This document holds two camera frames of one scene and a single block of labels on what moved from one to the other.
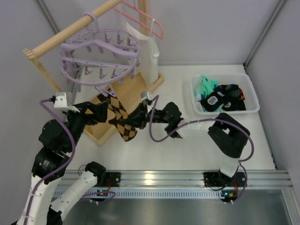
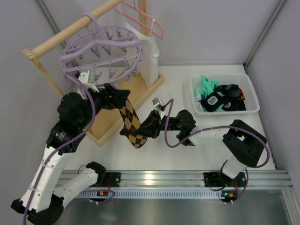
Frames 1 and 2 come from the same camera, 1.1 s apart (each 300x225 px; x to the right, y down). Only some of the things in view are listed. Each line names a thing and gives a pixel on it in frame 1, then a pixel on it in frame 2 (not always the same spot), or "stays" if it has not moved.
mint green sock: [218, 110] stays
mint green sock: [205, 86] stays
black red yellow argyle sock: [241, 96] stays
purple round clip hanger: [101, 58] stays
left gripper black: [86, 112] -> [108, 95]
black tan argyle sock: [116, 112] -> [131, 119]
